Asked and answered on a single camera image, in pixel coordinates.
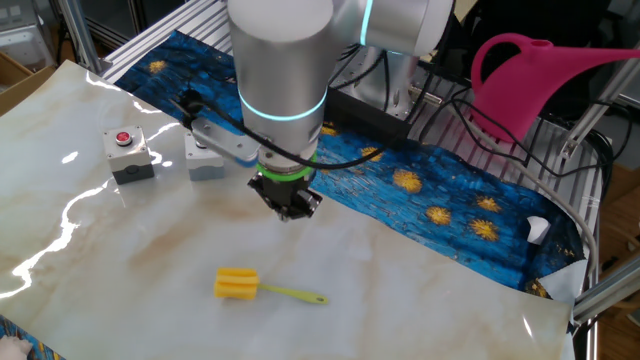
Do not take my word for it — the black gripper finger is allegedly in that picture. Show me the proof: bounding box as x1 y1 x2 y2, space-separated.
289 189 324 221
248 179 290 221

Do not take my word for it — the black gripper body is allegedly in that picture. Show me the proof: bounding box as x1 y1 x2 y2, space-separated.
259 174 312 204

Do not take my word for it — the yellow sponge brush green handle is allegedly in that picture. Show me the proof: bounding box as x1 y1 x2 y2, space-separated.
213 267 330 306

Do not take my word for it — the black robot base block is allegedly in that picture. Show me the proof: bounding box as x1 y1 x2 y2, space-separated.
324 84 416 149

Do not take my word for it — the green push button box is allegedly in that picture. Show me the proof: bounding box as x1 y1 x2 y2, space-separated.
183 132 226 182

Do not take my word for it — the marble pattern table sheet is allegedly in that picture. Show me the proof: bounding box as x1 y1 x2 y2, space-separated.
0 59 574 360

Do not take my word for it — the blue starry painted cloth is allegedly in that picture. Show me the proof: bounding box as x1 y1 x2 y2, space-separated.
0 313 66 360
113 28 587 294

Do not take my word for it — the red push button box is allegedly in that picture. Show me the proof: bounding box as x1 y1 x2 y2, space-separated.
102 124 156 186

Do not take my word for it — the white paper scrap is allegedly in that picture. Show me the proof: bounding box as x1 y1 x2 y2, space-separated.
527 215 551 246

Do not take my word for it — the pink watering can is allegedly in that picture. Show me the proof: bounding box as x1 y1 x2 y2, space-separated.
469 32 640 145

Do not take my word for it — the cardboard box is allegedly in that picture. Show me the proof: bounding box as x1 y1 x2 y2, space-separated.
0 49 56 116

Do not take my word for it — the grey metal cabinet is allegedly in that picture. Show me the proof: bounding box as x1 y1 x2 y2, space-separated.
0 0 57 74

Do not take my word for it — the white fluffy cloth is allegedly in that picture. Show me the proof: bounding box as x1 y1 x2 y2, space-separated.
0 334 31 360

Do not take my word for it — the diagonal aluminium bar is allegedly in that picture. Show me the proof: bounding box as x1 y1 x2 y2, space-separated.
559 47 640 159

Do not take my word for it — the green flange ring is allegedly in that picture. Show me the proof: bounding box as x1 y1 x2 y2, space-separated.
255 153 319 183

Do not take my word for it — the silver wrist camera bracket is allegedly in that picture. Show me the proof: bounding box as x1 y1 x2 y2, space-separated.
189 115 261 169

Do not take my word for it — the black camera cable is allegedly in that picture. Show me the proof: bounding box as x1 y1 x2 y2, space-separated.
169 49 421 171

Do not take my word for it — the aluminium frame post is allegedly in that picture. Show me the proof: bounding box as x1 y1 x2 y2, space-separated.
52 0 104 75

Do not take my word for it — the thick grey cable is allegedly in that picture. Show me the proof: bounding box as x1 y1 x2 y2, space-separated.
444 102 600 281

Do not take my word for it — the aluminium frame rail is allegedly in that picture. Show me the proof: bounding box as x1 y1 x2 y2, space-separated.
572 257 640 324

